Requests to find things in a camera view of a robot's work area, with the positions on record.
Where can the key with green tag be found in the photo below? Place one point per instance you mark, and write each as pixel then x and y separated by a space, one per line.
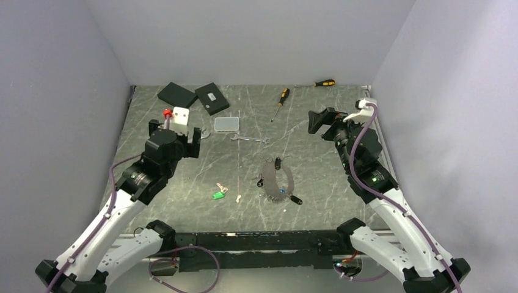
pixel 221 193

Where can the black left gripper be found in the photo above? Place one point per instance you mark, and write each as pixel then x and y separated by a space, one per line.
pixel 190 149

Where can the small silver wrench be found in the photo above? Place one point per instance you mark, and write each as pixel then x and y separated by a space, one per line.
pixel 264 140

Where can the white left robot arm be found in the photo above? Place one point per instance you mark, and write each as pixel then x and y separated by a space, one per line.
pixel 91 264

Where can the large silver wrench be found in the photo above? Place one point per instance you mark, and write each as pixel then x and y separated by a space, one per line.
pixel 205 133

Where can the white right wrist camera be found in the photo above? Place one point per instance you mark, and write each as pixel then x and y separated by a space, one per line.
pixel 365 111

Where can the black box with label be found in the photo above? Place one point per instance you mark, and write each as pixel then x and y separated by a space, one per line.
pixel 212 98

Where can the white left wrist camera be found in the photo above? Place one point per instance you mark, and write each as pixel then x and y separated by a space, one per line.
pixel 180 120

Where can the black flat box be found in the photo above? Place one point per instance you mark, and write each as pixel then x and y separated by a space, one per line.
pixel 177 96

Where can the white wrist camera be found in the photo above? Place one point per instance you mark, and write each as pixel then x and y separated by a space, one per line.
pixel 180 120
pixel 365 111

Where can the orange black screwdriver at wall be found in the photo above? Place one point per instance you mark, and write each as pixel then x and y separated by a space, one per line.
pixel 324 83

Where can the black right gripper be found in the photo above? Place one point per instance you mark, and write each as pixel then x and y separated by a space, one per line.
pixel 327 117

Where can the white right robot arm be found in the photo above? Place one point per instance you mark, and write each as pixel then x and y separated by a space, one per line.
pixel 420 263

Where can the white network switch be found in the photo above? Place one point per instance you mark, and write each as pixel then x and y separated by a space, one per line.
pixel 226 124

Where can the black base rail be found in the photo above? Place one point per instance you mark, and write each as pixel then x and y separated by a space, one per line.
pixel 318 249

